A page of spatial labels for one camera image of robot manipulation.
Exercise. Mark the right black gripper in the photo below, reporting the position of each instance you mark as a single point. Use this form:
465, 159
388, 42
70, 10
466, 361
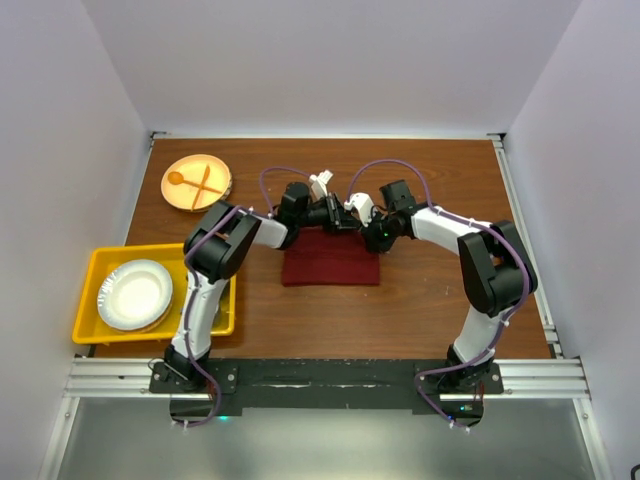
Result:
374, 245

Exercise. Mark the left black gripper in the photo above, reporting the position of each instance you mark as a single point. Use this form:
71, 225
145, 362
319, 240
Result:
337, 217

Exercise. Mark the dark red cloth napkin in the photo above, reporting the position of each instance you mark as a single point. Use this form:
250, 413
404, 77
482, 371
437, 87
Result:
318, 258

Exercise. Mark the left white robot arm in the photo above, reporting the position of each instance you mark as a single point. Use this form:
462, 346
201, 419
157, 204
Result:
216, 249

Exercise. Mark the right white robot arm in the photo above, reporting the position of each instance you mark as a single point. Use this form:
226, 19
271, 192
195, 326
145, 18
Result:
496, 271

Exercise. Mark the orange plastic fork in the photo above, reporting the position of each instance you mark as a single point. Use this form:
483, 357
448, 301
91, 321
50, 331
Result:
201, 187

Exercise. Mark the orange round plate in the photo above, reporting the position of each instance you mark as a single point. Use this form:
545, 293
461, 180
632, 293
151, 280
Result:
192, 168

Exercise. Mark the orange plastic spoon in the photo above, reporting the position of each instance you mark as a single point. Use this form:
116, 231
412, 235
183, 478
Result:
176, 178

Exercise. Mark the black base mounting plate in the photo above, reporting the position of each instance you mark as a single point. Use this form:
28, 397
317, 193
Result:
420, 386

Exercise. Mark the white paper plate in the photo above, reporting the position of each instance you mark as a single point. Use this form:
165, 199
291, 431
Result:
136, 296

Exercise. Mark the yellow plastic bin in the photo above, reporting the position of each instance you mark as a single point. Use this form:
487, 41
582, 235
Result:
89, 327

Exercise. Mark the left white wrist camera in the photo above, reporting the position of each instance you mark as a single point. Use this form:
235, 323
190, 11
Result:
319, 184

